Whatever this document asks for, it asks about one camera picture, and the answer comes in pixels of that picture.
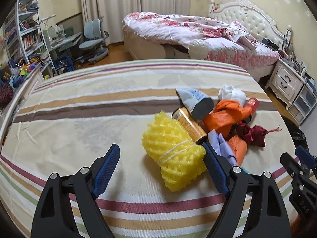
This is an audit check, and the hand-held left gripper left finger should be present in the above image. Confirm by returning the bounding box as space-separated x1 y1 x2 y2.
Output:
31 143 121 238

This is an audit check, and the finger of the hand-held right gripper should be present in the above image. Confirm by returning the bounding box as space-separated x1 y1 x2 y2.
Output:
295 146 317 173
280 152 308 182

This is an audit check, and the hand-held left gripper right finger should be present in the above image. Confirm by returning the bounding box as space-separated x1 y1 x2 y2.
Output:
202 142 292 238

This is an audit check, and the trash bin with black bag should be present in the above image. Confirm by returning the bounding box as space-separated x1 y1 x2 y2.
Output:
281 116 307 154

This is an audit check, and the yellow foam fruit net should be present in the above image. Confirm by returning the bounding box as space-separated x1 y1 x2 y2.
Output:
142 111 207 192

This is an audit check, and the red mesh net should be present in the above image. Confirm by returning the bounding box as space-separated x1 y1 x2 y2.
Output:
236 123 283 147

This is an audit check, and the person's right forearm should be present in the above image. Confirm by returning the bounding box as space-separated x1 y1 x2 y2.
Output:
288 212 317 238

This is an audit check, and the orange plastic bag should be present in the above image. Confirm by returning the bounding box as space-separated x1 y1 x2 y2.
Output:
203 100 252 167

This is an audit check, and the gold metal can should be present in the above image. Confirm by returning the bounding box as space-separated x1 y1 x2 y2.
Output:
172 107 208 144

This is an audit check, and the plastic drawer unit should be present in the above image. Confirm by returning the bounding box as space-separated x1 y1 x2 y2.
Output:
288 82 317 126

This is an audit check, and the white and blue tube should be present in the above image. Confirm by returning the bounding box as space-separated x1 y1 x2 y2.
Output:
175 88 214 120

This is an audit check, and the red drink can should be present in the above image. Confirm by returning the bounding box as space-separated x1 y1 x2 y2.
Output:
245 98 259 123

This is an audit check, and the striped bed sheet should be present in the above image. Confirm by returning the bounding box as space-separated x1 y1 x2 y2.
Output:
0 59 301 238

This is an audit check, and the white crumpled tissue wad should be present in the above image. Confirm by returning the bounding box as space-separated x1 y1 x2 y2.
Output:
218 84 247 105

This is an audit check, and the white carved nightstand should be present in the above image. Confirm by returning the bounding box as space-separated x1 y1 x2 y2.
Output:
265 59 306 111

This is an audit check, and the clutter of bottles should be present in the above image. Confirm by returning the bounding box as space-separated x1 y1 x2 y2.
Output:
280 25 312 76

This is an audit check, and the blue plastic stool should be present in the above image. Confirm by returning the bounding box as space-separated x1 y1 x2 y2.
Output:
53 56 75 76

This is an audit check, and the grey-blue desk chair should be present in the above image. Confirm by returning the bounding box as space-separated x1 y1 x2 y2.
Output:
79 17 109 63

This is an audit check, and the colorful toy pile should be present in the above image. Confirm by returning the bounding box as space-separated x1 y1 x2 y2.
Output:
0 59 42 90

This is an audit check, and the grey study desk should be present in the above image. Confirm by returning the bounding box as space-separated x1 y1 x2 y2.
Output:
41 26 83 76

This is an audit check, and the pink floral quilt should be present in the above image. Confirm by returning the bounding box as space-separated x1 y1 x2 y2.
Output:
123 12 248 52

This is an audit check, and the white bed with tufted headboard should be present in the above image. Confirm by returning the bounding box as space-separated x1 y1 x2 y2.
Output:
122 0 285 82

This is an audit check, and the white bookshelf with books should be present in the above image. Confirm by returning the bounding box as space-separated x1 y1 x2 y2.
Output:
2 0 53 80

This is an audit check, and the beige curtain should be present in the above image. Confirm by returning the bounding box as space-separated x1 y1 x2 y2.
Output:
80 0 192 46

